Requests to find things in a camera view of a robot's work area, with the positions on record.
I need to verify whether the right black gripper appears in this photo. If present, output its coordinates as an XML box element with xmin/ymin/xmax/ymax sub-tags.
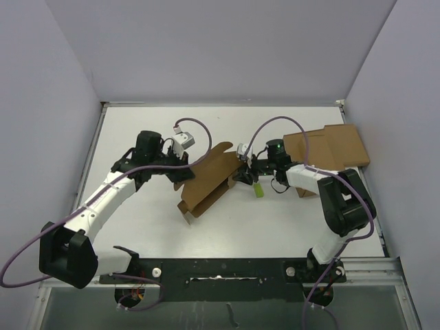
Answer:
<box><xmin>233</xmin><ymin>154</ymin><xmax>276</xmax><ymax>184</ymax></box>

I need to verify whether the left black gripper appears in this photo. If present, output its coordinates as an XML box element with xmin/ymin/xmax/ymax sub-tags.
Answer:
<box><xmin>149</xmin><ymin>145</ymin><xmax>195</xmax><ymax>184</ymax></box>

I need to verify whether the brown cardboard box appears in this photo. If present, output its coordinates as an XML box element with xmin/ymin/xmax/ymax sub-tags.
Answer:
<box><xmin>174</xmin><ymin>142</ymin><xmax>242</xmax><ymax>224</ymax></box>

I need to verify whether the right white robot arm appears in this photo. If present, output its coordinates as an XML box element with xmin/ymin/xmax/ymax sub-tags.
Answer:
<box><xmin>234</xmin><ymin>139</ymin><xmax>377</xmax><ymax>281</ymax></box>

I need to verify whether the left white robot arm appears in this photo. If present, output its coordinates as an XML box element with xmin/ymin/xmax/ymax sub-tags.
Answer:
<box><xmin>38</xmin><ymin>131</ymin><xmax>195</xmax><ymax>289</ymax></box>

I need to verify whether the green rectangular block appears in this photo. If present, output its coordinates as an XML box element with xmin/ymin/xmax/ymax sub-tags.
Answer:
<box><xmin>253</xmin><ymin>183</ymin><xmax>265</xmax><ymax>199</ymax></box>

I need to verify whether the flat cardboard stack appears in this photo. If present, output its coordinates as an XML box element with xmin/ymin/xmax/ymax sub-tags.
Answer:
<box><xmin>282</xmin><ymin>124</ymin><xmax>371</xmax><ymax>199</ymax></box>

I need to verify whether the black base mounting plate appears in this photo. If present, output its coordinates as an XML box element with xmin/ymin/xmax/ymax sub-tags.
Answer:
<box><xmin>99</xmin><ymin>258</ymin><xmax>347</xmax><ymax>307</ymax></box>

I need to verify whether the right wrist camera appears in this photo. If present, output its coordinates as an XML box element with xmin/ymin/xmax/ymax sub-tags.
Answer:
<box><xmin>236</xmin><ymin>143</ymin><xmax>252</xmax><ymax>164</ymax></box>

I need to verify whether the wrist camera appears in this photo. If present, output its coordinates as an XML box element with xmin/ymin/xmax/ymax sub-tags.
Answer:
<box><xmin>171</xmin><ymin>131</ymin><xmax>195</xmax><ymax>153</ymax></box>
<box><xmin>236</xmin><ymin>143</ymin><xmax>252</xmax><ymax>164</ymax></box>

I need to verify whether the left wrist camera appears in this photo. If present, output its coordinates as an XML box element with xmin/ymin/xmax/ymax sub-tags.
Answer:
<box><xmin>171</xmin><ymin>131</ymin><xmax>195</xmax><ymax>153</ymax></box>

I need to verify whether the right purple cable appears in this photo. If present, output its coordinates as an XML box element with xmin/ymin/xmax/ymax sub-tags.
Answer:
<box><xmin>247</xmin><ymin>115</ymin><xmax>375</xmax><ymax>330</ymax></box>

